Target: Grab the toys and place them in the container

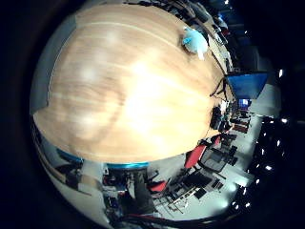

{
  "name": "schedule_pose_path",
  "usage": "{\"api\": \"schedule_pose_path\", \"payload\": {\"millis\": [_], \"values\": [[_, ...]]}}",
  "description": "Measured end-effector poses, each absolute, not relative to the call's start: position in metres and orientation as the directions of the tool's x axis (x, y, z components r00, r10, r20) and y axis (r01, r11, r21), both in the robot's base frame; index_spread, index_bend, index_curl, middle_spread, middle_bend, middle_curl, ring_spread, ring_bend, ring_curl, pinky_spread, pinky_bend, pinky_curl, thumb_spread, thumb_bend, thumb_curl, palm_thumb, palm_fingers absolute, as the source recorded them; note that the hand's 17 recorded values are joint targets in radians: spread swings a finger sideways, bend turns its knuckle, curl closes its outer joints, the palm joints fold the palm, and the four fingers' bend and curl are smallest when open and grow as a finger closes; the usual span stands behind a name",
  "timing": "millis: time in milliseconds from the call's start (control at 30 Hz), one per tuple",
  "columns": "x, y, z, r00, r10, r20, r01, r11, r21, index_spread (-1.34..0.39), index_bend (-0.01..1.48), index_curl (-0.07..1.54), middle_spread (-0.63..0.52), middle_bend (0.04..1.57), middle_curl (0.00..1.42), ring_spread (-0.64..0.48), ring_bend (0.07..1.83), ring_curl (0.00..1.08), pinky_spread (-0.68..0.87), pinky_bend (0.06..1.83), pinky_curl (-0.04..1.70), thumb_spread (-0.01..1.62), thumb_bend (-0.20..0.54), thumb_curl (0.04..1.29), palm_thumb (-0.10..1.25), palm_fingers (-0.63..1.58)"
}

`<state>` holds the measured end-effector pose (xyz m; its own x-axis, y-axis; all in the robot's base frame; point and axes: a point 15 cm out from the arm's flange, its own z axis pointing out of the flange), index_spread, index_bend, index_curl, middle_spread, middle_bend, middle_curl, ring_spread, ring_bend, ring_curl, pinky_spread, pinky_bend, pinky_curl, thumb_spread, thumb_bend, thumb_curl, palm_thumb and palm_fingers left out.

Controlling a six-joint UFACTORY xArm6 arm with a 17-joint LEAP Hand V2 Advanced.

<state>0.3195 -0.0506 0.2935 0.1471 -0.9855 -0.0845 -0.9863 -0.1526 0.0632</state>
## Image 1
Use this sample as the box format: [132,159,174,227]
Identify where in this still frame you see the black device with cables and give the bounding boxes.
[210,106,223,131]

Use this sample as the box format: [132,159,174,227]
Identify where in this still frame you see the blue panel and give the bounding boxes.
[226,72,270,100]

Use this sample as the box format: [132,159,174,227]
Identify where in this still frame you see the light blue cloth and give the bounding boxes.
[181,26,210,61]

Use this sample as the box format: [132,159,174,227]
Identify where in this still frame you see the lit computer screen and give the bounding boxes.
[237,98,252,109]

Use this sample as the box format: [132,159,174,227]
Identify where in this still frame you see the red office chair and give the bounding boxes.
[184,143,208,170]
[148,179,169,194]

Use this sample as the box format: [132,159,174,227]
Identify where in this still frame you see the black office chair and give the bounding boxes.
[199,146,238,175]

